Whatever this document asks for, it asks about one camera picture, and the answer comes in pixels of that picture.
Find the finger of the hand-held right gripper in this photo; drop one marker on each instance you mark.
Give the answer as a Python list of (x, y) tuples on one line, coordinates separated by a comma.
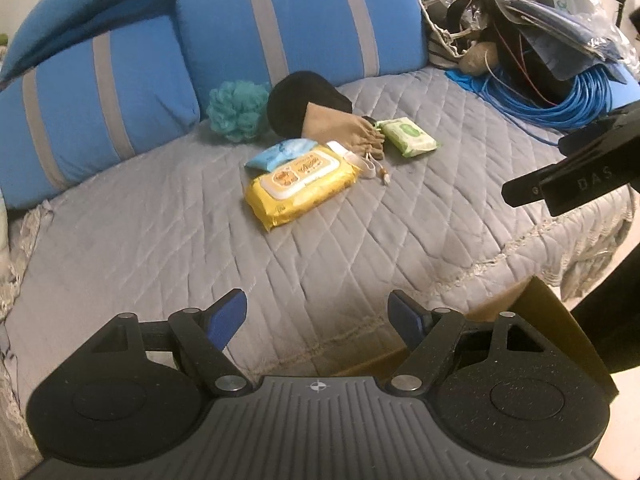
[(522, 190)]

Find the black leather bag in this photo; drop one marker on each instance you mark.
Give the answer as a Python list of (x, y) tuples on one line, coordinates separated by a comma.
[(500, 5)]

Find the light blue tissue pack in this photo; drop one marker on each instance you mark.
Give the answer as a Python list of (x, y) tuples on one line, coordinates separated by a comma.
[(280, 152)]

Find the yellow wet wipes pack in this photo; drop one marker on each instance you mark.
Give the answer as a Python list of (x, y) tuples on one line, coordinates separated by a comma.
[(300, 185)]

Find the beige woven pouch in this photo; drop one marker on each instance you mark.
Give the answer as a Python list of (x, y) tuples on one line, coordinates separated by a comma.
[(477, 57)]

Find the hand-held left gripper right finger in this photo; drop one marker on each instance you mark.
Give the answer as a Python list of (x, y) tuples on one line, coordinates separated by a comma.
[(405, 317)]

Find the blue cushion top left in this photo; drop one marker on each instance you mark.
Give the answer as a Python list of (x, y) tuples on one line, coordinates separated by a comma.
[(100, 0)]

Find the striped tote bag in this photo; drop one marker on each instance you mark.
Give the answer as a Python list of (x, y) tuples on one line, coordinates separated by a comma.
[(440, 50)]

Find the brown cardboard box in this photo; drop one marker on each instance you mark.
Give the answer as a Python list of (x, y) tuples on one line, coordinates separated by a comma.
[(545, 310)]

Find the teal bath loofah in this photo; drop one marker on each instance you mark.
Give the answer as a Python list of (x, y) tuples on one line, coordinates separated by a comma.
[(235, 110)]

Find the blue packet in plastic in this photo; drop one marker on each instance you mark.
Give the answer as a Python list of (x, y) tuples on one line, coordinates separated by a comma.
[(565, 25)]

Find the green wet wipes pack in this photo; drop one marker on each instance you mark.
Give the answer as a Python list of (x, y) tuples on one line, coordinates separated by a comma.
[(407, 135)]

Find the grey quilted bedspread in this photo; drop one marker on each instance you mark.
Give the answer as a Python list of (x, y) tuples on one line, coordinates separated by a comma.
[(150, 240)]

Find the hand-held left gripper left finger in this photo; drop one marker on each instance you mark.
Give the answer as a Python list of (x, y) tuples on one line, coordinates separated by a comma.
[(227, 320)]

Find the black round cap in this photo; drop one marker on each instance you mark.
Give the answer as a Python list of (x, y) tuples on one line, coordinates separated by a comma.
[(295, 100)]

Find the person's black clothing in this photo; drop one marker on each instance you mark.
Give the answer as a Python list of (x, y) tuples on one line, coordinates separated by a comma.
[(615, 320)]

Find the blue grey-striped pillow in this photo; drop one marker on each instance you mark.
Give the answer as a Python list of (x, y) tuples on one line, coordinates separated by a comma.
[(125, 110), (310, 25)]

